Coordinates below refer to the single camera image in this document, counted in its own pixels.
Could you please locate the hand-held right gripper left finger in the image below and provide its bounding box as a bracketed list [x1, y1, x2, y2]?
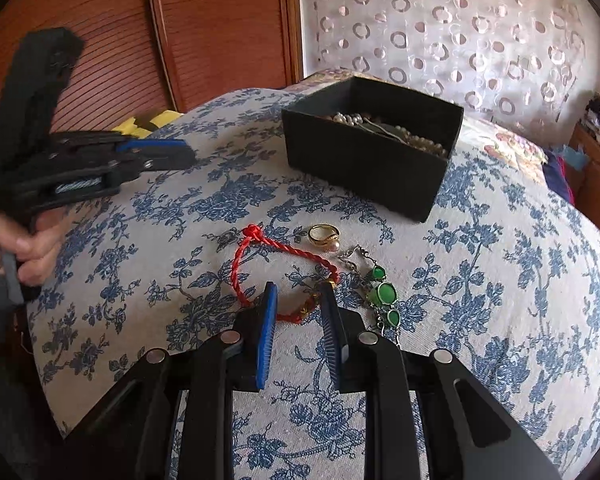
[67, 281, 279, 480]

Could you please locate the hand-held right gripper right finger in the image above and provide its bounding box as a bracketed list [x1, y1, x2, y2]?
[319, 284, 563, 480]

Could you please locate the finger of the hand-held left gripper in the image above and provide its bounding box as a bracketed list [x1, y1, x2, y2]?
[55, 130, 191, 158]
[95, 152, 197, 188]

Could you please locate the red cord bracelet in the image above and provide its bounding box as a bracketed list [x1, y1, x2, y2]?
[235, 223, 341, 323]

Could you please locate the black square box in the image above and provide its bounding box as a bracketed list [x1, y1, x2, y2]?
[281, 75, 465, 223]

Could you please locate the white pearl necklace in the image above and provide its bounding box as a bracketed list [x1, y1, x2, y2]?
[330, 110, 448, 158]

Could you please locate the person's left hand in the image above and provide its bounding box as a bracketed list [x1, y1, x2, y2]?
[0, 210, 68, 288]

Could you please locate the brown wooden wardrobe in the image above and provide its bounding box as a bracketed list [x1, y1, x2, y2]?
[0, 0, 303, 166]

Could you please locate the blue floral blanket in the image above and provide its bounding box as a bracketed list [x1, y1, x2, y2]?
[27, 87, 600, 480]

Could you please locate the navy and red blanket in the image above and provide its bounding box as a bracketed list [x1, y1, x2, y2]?
[542, 152, 576, 206]

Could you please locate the circle patterned curtain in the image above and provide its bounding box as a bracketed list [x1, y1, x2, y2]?
[297, 0, 588, 121]

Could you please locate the teal plastic bag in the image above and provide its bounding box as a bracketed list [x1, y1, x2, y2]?
[560, 145, 591, 171]

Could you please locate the wooden side cabinet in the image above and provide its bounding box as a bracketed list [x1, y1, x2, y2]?
[567, 125, 600, 241]

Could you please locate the green stone silver bracelet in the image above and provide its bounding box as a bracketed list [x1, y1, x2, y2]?
[337, 245, 406, 346]

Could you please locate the gold pearl ring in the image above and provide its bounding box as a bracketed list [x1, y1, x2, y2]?
[307, 224, 342, 255]

